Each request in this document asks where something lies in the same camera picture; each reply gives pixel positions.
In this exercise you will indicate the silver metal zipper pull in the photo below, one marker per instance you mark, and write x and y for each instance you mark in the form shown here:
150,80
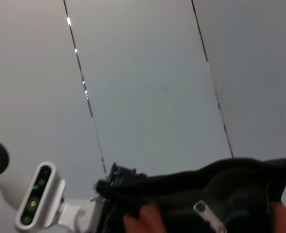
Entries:
209,216

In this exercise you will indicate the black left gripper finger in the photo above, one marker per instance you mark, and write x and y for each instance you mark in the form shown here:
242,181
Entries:
126,173

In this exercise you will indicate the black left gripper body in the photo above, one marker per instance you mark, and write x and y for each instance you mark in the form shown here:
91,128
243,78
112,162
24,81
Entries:
111,216

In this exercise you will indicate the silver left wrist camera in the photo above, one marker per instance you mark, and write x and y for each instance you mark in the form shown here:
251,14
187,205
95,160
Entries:
36,194

